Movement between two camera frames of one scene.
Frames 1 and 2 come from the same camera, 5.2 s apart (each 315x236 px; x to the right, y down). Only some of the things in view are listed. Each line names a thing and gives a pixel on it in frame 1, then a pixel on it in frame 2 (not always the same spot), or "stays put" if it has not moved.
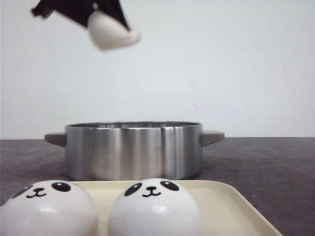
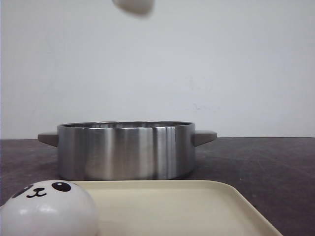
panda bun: [47, 208] stays put
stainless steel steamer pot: [134, 150] stays put
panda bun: [155, 207] -> [137, 8]
